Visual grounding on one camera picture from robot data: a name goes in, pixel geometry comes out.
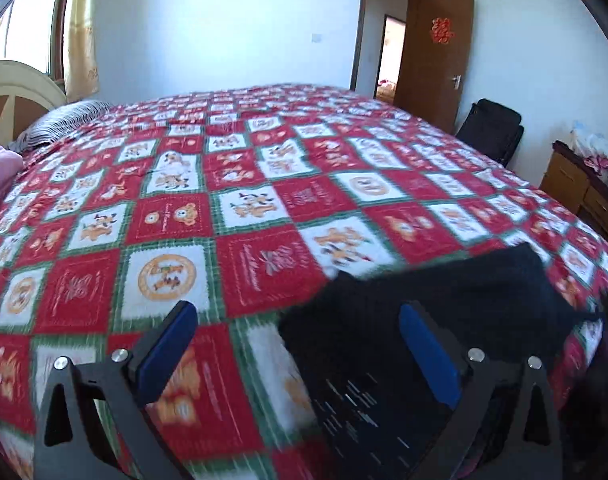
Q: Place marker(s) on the cream wooden headboard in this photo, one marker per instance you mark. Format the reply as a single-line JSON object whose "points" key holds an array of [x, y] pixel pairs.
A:
{"points": [[18, 82]]}

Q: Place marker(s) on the striped grey pillow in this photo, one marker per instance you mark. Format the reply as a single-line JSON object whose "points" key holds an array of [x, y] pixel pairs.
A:
{"points": [[68, 117]]}

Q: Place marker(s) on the black suitcase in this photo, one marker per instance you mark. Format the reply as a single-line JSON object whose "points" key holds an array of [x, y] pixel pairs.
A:
{"points": [[491, 127]]}

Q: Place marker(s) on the red checkered printed blanket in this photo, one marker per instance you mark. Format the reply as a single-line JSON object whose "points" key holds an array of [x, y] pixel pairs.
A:
{"points": [[264, 200]]}

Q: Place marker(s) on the red paper door decoration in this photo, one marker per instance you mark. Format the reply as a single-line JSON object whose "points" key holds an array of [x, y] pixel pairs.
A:
{"points": [[442, 30]]}

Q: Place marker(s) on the black pants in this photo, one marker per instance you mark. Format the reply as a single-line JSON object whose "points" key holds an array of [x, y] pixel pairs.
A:
{"points": [[384, 345]]}

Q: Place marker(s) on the brown wooden door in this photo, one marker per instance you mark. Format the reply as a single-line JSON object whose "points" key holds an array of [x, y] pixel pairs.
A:
{"points": [[434, 75]]}

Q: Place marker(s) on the beige patterned curtain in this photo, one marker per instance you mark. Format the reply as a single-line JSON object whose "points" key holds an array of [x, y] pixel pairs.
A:
{"points": [[81, 35]]}

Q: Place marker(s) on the window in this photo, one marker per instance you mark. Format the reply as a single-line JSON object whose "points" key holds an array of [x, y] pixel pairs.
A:
{"points": [[33, 25]]}

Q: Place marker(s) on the brown wooden dresser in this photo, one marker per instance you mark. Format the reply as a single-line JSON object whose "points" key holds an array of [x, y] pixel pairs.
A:
{"points": [[566, 182]]}

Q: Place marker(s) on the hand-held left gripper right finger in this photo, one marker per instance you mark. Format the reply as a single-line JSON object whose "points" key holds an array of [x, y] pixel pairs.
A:
{"points": [[431, 355]]}

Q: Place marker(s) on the brown door frame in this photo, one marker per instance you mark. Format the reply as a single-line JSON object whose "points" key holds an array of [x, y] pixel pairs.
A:
{"points": [[364, 25]]}

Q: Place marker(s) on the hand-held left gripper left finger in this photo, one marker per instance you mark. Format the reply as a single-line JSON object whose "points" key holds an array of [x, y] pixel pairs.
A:
{"points": [[166, 355]]}

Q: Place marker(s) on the floral cloth bundle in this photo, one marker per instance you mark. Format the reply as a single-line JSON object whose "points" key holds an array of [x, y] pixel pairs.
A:
{"points": [[601, 157]]}

